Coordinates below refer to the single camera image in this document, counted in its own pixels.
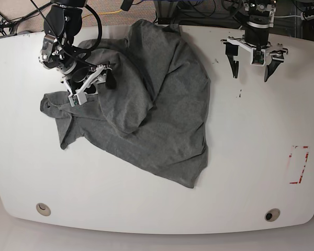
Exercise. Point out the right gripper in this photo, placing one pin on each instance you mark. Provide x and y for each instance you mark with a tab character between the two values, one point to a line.
79	76

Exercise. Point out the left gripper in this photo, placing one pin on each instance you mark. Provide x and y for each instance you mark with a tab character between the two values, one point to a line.
276	52

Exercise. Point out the grey T-shirt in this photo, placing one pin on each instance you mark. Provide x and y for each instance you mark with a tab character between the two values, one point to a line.
155	117

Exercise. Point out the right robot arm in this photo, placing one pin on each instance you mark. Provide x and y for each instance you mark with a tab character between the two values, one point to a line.
61	25

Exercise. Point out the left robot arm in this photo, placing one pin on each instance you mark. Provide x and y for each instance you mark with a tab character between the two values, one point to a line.
257	18

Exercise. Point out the white power strip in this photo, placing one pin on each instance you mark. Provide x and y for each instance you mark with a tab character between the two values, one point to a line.
308	14

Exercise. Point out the red tape rectangle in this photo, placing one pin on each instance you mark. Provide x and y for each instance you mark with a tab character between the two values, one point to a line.
297	162

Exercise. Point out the left table grommet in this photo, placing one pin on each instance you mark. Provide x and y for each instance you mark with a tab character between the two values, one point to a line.
43	209

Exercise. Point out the table grommet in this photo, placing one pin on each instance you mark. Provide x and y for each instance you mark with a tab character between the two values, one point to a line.
272	215
43	209

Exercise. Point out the right table grommet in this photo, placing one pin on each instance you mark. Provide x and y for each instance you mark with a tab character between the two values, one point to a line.
272	215

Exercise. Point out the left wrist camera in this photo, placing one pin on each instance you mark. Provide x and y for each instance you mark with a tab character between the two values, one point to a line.
258	57

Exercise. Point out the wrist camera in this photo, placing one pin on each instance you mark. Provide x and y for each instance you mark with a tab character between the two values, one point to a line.
77	99
258	57

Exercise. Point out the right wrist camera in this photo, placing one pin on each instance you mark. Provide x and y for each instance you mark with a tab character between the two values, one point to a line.
77	99

